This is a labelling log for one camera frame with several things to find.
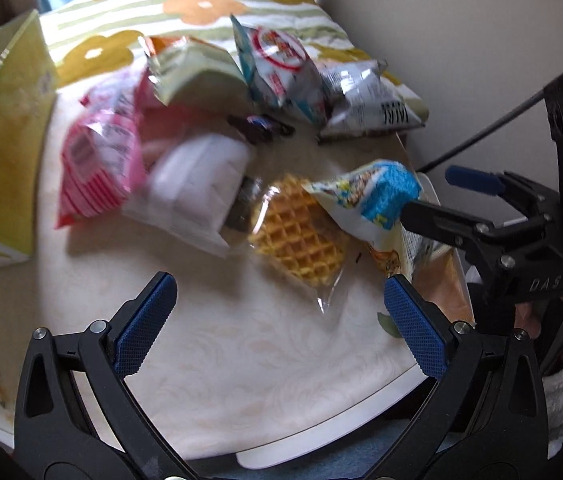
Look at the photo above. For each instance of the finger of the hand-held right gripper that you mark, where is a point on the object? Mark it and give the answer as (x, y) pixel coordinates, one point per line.
(471, 178)
(436, 220)

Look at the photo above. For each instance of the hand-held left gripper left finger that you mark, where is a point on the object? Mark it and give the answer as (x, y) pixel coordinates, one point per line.
(146, 327)

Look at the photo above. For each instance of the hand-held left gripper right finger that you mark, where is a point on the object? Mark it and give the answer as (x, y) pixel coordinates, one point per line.
(414, 330)

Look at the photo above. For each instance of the blue yellow snack packet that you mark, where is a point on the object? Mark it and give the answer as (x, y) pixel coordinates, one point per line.
(381, 195)

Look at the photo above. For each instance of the brown silver chip bag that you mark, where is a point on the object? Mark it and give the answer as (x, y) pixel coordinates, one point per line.
(366, 100)

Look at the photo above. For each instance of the waffle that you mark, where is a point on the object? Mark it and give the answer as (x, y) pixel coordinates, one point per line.
(291, 230)

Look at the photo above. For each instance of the white bread packet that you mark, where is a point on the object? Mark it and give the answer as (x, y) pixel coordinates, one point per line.
(191, 180)

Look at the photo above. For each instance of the dark brown snack packet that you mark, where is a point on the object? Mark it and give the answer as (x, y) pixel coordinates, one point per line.
(244, 203)

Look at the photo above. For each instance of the pink striped marshmallow packet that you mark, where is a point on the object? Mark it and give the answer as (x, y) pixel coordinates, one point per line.
(96, 175)

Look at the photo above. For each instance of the small dark candy bar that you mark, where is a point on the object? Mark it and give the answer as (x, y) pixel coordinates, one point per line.
(256, 127)

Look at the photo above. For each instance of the pale pink snack packet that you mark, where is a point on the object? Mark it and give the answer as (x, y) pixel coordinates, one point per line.
(174, 121)

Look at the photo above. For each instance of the white red blue snack packet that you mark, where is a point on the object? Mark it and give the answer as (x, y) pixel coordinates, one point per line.
(281, 70)

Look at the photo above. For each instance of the yellow-green cardboard box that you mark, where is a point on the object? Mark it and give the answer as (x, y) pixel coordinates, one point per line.
(1, 160)

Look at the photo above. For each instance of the pale green snack packet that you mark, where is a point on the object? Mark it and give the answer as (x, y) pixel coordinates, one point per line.
(196, 75)

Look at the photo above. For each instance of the person's right hand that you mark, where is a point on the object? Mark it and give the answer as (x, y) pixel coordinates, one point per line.
(527, 319)

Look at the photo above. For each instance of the cream patterned tablecloth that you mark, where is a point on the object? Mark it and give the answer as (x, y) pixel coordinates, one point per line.
(211, 350)

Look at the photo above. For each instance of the grey bed board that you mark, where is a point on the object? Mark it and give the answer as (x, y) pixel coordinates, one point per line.
(436, 35)

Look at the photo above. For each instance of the floral striped blanket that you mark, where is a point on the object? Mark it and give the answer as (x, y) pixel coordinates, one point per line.
(126, 20)

